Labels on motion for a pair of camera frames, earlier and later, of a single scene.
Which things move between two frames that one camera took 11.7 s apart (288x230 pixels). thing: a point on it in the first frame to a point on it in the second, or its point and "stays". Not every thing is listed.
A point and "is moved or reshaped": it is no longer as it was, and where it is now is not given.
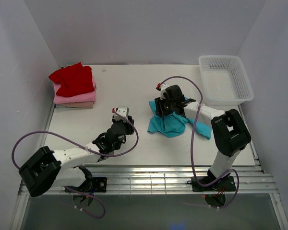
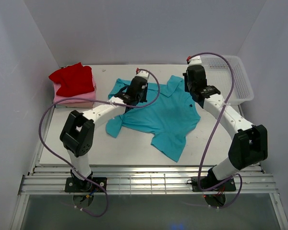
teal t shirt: x=174 y=124 is moved or reshaped
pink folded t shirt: x=90 y=96 stays
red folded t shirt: x=75 y=80 stays
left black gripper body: x=129 y=129 to x=141 y=96
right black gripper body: x=164 y=107 to x=187 y=85
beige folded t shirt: x=79 y=105 stays
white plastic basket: x=224 y=80 stays
